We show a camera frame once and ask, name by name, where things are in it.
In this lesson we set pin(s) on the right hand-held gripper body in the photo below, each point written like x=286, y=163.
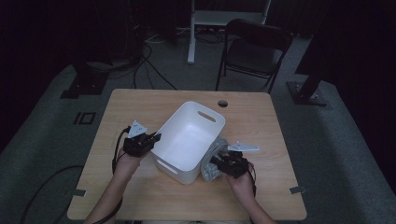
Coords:
x=235, y=163

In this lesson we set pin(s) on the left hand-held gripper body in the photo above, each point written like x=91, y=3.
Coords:
x=137, y=144

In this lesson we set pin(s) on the grey fluffy towel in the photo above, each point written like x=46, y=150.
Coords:
x=211, y=161

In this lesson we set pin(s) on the white plastic bin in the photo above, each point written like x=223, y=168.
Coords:
x=186, y=146

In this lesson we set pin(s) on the person's left hand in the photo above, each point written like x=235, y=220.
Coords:
x=127, y=163

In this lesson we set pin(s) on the person's right hand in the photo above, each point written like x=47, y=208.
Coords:
x=241, y=186

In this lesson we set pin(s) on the black stand with flat base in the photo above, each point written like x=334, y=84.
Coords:
x=85, y=82

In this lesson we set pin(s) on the black folding chair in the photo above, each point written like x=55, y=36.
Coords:
x=255, y=56

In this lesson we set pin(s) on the white metal stand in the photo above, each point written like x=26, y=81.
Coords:
x=214, y=18

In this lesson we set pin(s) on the black slanted post with base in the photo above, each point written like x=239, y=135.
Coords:
x=308, y=91

